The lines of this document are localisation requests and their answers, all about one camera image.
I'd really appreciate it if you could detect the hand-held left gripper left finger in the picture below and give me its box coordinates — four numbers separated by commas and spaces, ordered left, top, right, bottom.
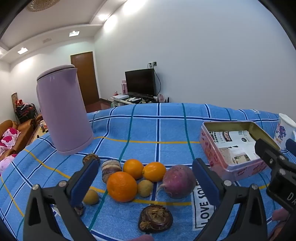
23, 159, 101, 241

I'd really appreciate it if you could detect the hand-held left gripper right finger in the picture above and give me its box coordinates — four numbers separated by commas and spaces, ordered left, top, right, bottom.
192, 158, 269, 241

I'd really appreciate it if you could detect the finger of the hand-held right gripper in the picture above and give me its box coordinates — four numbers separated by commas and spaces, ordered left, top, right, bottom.
254, 138, 289, 172
285, 138, 296, 154

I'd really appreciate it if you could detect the small tan potato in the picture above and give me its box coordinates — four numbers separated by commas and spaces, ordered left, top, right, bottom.
138, 179, 153, 197
83, 189, 100, 205

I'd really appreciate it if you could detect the small dark brown taro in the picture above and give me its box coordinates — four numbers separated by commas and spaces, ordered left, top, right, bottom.
74, 203, 85, 216
83, 153, 101, 165

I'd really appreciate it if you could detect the purple radish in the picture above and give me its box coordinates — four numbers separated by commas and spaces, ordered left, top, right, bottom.
156, 164, 197, 199

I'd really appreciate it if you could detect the striped taro chunk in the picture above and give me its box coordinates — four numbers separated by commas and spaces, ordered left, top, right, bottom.
102, 159, 122, 183

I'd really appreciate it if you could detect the pink tin box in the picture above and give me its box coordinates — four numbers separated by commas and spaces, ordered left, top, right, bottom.
199, 121, 281, 181

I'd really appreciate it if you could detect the large round orange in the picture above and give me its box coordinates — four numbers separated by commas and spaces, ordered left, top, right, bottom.
107, 171, 138, 202

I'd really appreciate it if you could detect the oval orange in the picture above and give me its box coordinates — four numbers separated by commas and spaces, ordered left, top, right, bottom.
142, 162, 167, 182

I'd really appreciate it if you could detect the large dark brown taro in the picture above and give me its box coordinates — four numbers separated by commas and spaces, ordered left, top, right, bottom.
138, 204, 173, 233

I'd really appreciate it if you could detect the person's right hand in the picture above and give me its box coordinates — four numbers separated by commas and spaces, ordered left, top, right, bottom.
269, 208, 292, 241

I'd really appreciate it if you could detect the white floral mug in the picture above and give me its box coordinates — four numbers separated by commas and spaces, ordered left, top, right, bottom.
273, 113, 296, 151

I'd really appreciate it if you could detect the printed paper sheet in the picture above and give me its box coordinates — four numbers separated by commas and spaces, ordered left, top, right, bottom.
209, 130, 263, 165

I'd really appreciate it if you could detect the wooden coffee table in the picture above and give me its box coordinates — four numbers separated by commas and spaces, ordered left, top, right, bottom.
29, 123, 49, 144

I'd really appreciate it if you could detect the purple electric kettle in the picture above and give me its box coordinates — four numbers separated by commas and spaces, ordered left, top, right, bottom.
36, 64, 94, 156

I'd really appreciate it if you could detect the blue plaid blanket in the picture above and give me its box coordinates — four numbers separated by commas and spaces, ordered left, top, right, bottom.
0, 103, 296, 241

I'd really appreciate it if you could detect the brown leather sofa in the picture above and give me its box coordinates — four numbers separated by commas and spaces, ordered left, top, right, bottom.
0, 115, 43, 160

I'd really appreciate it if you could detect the white television stand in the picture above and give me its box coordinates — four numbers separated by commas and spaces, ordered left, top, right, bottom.
110, 94, 170, 107

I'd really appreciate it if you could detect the stack of dark chairs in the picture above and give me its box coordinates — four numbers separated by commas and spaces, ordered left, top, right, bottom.
15, 100, 38, 123

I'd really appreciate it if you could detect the brown wooden door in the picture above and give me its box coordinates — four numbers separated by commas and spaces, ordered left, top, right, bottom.
70, 51, 100, 106

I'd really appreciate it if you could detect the black television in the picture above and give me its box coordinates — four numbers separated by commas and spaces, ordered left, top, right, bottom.
125, 69, 157, 97

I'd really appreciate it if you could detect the gold ceiling medallion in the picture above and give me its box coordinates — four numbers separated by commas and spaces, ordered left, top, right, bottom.
26, 0, 60, 12

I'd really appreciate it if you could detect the black power cable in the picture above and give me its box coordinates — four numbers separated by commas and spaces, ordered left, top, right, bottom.
154, 68, 162, 96

